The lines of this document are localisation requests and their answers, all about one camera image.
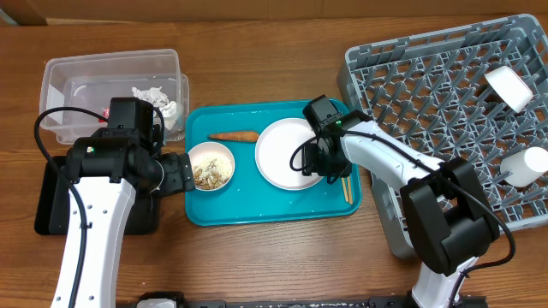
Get large white plate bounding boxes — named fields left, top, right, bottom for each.
left=255, top=118, right=322, bottom=191

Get white tissue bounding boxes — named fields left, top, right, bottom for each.
left=132, top=87, right=170, bottom=108
left=159, top=101, right=177, bottom=130

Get small white bowl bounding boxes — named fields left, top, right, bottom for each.
left=485, top=66, right=533, bottom=113

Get white cup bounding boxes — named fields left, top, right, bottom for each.
left=500, top=147, right=548, bottom=187

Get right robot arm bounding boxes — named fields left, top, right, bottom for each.
left=296, top=96, right=500, bottom=307

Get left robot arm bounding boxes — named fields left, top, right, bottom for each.
left=51, top=98, right=195, bottom=307

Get grey dishwasher rack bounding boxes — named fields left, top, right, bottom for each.
left=337, top=14, right=548, bottom=258

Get left wooden chopstick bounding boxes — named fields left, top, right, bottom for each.
left=341, top=178, right=349, bottom=203

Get wooden chopstick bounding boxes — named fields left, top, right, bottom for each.
left=341, top=178, right=349, bottom=203
left=346, top=176, right=354, bottom=204

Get peanut shells and rice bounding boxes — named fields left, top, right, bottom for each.
left=193, top=158, right=233, bottom=191

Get white bowl with food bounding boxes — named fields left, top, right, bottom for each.
left=188, top=141, right=235, bottom=192

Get right wooden chopstick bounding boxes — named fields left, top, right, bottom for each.
left=346, top=176, right=354, bottom=204

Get teal serving tray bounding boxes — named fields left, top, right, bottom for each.
left=185, top=100, right=362, bottom=226

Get orange carrot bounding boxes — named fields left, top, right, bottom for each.
left=208, top=131, right=259, bottom=143

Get clear plastic bin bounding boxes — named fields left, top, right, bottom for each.
left=39, top=49, right=189, bottom=141

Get black plastic tray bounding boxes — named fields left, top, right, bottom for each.
left=34, top=157, right=160, bottom=235

